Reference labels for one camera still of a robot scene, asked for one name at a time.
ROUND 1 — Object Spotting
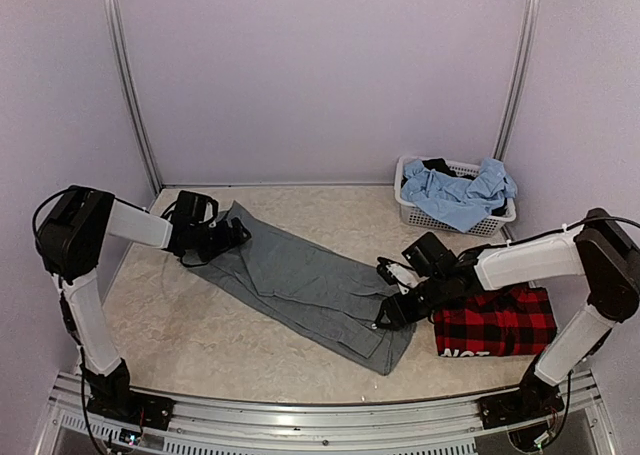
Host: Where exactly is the black garment in basket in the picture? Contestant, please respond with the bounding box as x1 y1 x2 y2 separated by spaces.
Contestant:
413 158 518 231

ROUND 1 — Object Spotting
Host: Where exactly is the grey long sleeve shirt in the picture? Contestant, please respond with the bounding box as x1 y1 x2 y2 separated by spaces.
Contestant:
189 203 415 375

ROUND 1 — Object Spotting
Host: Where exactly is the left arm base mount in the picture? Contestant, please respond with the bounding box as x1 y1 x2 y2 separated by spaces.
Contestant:
82 360 175 431

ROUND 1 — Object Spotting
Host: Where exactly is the white plastic laundry basket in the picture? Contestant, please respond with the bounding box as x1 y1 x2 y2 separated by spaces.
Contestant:
393 154 520 239

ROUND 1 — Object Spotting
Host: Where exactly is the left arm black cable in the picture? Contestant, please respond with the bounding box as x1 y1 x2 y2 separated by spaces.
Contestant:
30 185 221 269

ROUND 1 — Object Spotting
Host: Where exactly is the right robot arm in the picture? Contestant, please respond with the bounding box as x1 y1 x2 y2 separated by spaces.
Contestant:
373 208 639 419

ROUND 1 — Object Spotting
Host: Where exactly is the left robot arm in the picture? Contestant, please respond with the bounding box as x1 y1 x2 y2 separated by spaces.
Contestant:
32 185 251 376

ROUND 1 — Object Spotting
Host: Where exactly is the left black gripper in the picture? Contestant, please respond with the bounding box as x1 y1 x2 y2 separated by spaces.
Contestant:
191 217 249 262

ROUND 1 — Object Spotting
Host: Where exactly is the front aluminium rail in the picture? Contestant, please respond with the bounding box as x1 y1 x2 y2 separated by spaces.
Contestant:
31 371 620 454

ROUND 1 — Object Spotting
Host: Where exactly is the light blue shirt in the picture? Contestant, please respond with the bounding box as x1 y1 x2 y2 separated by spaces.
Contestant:
399 157 520 235

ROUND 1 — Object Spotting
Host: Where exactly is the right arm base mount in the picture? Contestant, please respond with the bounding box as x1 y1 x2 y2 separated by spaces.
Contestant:
477 371 565 429

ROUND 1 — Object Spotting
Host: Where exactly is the red black plaid shirt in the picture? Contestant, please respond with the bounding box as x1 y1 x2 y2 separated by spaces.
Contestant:
433 284 557 358

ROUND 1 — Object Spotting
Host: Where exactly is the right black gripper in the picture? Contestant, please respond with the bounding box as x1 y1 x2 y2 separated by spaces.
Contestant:
375 273 449 331

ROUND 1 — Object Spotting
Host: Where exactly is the left aluminium frame post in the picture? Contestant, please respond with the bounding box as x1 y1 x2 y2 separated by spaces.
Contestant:
103 0 164 195

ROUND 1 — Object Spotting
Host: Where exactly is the right aluminium frame post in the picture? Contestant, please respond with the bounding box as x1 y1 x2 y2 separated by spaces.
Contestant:
493 0 540 161

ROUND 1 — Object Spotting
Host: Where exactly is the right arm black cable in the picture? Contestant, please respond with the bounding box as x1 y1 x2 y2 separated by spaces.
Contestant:
449 214 640 266

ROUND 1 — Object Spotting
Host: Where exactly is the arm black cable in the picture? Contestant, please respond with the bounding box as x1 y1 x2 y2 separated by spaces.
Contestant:
449 214 640 266
30 185 221 269

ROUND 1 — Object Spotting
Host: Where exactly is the aluminium frame post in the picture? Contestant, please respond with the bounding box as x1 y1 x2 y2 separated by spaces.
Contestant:
103 0 164 195
493 0 540 161

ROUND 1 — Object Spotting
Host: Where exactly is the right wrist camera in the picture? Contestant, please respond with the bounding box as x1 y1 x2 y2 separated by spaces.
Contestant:
376 257 419 294

